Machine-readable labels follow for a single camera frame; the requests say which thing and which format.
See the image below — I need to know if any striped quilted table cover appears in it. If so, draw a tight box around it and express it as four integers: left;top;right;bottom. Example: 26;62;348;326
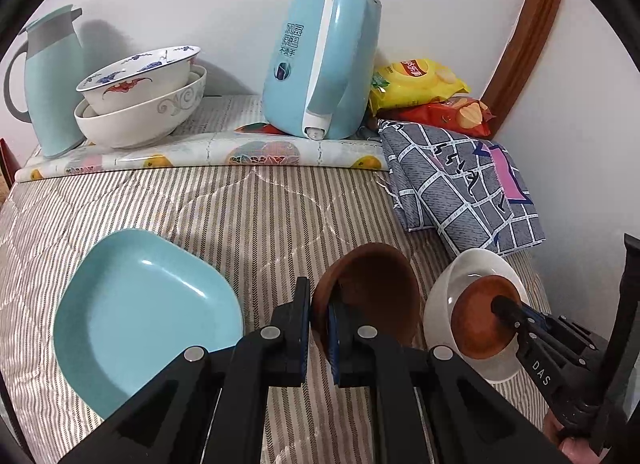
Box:
1;165;451;463

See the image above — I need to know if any white bowl red blue pattern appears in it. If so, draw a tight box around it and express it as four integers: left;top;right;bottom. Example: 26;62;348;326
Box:
76;45;201;114

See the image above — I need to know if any person's right hand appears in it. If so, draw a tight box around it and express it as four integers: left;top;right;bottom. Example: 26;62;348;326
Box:
542;410;608;464

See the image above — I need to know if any fruit pattern rolled tablecloth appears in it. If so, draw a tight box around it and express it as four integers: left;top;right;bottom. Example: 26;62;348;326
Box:
15;132;388;182

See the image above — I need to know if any blue square plate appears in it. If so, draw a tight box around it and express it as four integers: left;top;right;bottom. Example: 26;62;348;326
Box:
53;229;244;418

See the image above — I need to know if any white ceramic bowl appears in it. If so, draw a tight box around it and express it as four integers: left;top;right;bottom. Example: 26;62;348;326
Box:
423;248;529;384

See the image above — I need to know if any yellow chips bag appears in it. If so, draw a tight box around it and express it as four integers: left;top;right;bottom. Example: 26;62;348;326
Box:
369;59;470;115

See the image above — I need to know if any light blue thermos jug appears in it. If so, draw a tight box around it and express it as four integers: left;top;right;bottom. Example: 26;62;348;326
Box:
3;5;86;158

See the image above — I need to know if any white bowl grey swirl pattern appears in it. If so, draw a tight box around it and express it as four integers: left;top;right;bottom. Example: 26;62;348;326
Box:
74;64;207;149

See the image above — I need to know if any brown wooden bowl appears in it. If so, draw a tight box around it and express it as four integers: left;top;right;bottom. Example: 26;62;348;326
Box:
450;276;521;360
310;243;420;362

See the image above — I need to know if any light blue electric kettle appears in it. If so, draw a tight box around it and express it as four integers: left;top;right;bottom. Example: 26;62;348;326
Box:
262;0;382;141

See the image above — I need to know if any brown wooden door frame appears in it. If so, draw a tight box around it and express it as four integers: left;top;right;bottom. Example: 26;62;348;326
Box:
480;0;562;137

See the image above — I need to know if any red chips bag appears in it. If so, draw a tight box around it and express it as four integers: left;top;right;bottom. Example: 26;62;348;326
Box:
395;96;494;138

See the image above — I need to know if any grey checked folded cloth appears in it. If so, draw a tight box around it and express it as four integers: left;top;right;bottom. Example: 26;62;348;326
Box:
378;120;546;256

